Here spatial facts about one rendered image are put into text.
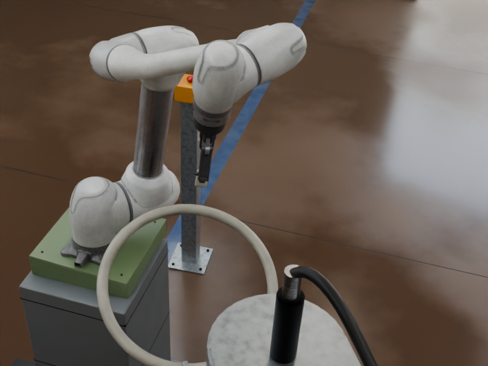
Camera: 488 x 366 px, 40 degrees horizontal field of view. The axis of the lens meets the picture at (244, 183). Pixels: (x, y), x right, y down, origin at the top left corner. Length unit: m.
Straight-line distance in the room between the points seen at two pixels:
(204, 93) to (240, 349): 0.59
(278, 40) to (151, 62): 0.37
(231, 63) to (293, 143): 3.22
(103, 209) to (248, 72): 0.98
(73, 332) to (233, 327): 1.49
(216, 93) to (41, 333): 1.45
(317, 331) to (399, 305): 2.49
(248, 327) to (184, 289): 2.43
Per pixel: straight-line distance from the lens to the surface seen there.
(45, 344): 2.65
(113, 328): 1.78
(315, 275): 0.88
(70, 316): 2.45
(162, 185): 2.31
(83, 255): 2.37
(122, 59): 1.80
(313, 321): 1.09
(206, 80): 1.40
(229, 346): 1.05
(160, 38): 1.95
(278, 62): 1.48
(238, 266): 3.61
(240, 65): 1.40
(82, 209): 2.27
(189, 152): 3.15
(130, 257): 2.40
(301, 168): 4.35
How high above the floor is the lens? 2.53
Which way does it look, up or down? 37 degrees down
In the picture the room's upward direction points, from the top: 4 degrees clockwise
